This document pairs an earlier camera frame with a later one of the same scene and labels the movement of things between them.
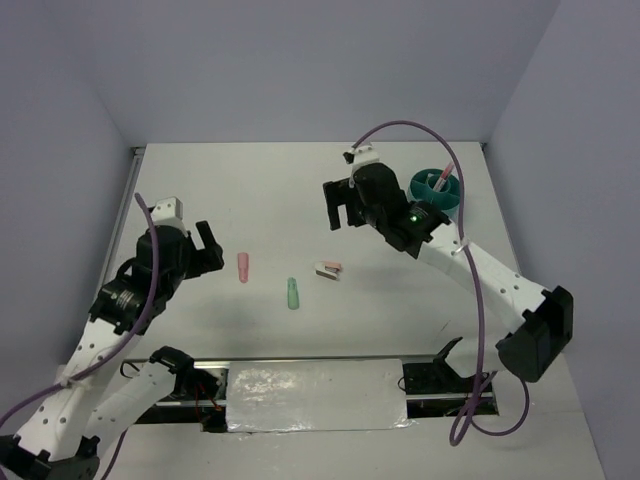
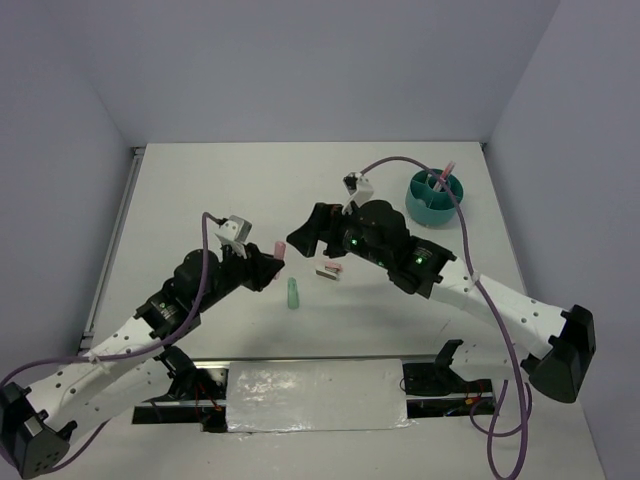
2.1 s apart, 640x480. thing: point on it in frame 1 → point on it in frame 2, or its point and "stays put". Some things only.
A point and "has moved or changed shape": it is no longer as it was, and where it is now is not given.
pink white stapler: x=328 y=269 stays put
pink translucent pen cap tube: x=243 y=266 has moved or changed shape
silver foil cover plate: x=320 y=395 stays put
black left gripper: x=212 y=255 → x=260 y=268
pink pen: x=441 y=180 stays put
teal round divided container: x=447 y=199 stays put
